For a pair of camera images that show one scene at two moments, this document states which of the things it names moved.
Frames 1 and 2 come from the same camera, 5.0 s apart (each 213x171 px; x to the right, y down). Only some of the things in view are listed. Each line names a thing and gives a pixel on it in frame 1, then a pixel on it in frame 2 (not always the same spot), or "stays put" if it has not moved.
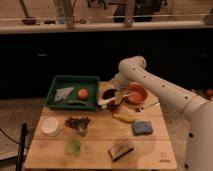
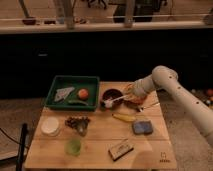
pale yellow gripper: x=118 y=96 to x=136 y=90
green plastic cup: x=73 y=146 stays put
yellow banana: x=125 y=117 stays put
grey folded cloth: x=62 y=93 stays put
